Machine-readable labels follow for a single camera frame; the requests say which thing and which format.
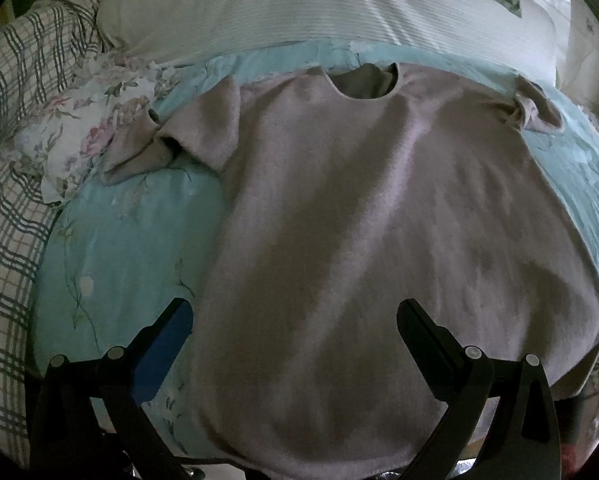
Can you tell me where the mauve knit sweater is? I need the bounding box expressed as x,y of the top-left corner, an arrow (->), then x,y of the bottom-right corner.
101,64 -> 599,479

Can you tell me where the teal floral bed sheet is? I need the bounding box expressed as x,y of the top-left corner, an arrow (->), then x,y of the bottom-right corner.
32,39 -> 599,466

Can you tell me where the white floral cloth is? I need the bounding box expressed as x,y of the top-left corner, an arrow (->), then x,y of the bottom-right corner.
7,51 -> 179,205

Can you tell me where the plaid checked blanket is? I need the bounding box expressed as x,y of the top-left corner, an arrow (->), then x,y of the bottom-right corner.
0,0 -> 103,466

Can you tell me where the white striped pillow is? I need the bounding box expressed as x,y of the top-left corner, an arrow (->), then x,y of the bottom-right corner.
97,0 -> 557,79

